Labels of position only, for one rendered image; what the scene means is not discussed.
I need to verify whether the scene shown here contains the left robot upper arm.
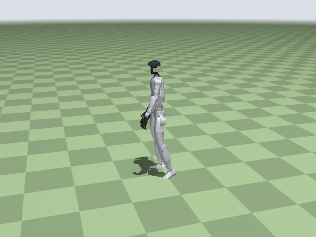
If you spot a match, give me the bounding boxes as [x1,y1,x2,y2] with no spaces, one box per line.
[153,79,162,102]

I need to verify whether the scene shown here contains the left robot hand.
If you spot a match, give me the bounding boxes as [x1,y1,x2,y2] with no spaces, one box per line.
[140,115,151,130]

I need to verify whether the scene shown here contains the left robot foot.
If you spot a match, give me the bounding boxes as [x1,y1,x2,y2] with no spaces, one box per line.
[163,169,177,179]

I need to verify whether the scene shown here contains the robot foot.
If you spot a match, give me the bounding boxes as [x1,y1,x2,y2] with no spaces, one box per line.
[149,163,166,169]
[163,169,177,179]

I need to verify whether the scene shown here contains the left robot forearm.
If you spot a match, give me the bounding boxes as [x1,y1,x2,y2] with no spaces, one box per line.
[145,96,156,118]

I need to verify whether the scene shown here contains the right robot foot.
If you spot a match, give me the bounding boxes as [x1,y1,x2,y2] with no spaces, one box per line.
[149,163,166,169]

